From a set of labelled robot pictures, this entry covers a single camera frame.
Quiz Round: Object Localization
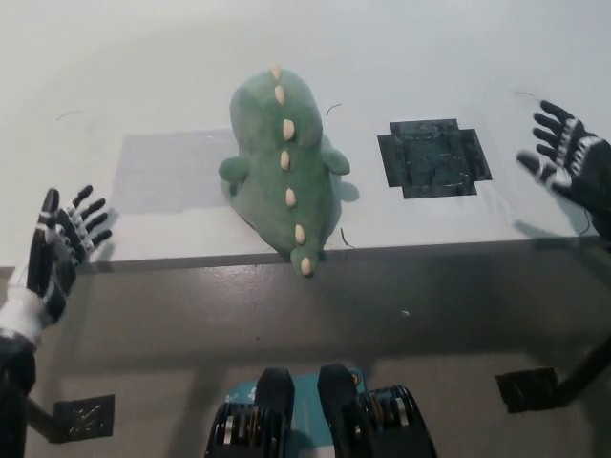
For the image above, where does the grey tape patch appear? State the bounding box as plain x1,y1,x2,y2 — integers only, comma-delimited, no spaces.
110,128,240,217

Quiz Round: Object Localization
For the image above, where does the green plush dinosaur toy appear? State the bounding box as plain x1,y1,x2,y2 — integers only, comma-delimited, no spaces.
218,65,352,279

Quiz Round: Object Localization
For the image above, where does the black teal robot body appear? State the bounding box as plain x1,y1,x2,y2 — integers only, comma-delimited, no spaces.
204,363,438,458

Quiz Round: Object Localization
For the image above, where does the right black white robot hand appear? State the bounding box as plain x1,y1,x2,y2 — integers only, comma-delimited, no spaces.
515,99,611,224

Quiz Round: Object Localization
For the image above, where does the black table leg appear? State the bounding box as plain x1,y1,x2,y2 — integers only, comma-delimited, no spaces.
26,398,61,441
556,332,611,407

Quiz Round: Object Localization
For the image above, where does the black tape patch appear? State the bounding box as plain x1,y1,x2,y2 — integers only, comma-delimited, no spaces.
376,117,494,201

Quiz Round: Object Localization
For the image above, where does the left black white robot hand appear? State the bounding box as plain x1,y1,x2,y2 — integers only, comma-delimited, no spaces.
0,184,116,345

